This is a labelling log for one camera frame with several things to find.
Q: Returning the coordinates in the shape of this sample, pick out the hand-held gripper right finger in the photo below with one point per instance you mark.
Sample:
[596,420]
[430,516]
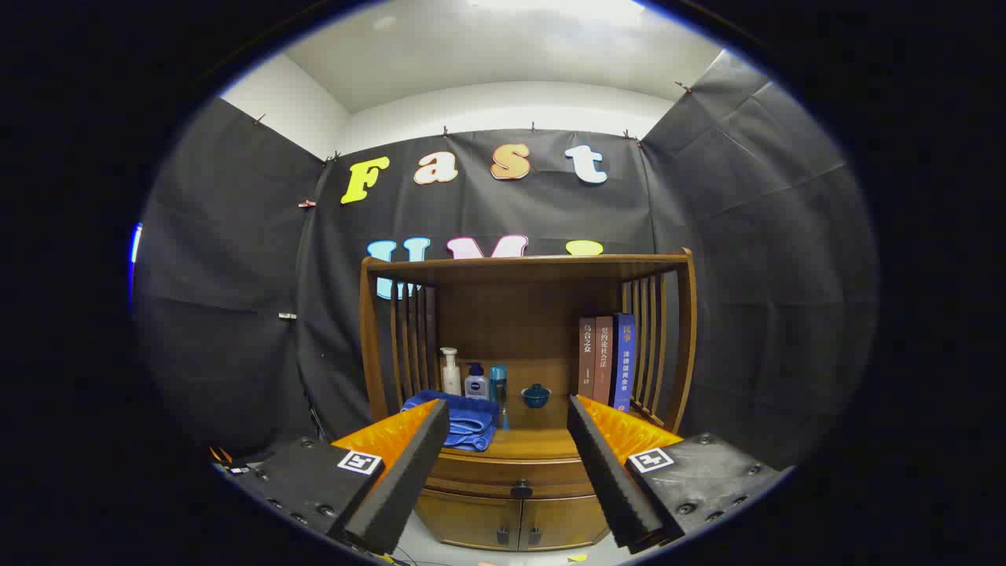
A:
[609,479]

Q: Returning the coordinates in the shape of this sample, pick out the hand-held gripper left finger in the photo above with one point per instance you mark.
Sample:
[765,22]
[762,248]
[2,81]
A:
[409,479]

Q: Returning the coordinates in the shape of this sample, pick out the wooden drawer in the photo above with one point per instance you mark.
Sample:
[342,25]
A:
[487,475]

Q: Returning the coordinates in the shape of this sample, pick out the wooden cabinet door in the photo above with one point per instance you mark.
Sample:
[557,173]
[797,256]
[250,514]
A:
[562,523]
[464,519]

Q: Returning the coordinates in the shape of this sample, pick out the wooden countertop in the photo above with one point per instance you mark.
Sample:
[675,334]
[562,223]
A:
[534,444]

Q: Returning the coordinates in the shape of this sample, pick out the wooden cabinet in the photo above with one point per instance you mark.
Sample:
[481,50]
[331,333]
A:
[519,314]

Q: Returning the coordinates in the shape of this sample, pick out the folded blue towel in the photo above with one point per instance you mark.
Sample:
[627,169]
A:
[471,420]

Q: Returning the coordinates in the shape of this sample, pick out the blue lidded teacup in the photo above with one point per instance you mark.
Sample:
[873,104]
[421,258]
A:
[536,397]

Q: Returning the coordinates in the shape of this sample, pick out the cream pump bottle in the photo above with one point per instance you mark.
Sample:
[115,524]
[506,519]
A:
[451,377]

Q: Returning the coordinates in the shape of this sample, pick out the white lotion bottle blue cap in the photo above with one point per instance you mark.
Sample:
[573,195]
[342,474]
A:
[476,385]

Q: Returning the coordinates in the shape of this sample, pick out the blue book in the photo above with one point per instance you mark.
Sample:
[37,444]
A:
[624,362]

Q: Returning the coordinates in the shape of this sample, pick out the reddish brown book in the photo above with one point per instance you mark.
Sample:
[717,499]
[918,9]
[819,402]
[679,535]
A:
[603,358]

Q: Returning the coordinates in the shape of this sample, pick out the teal tumbler bottle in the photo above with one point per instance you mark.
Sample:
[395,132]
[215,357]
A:
[498,385]

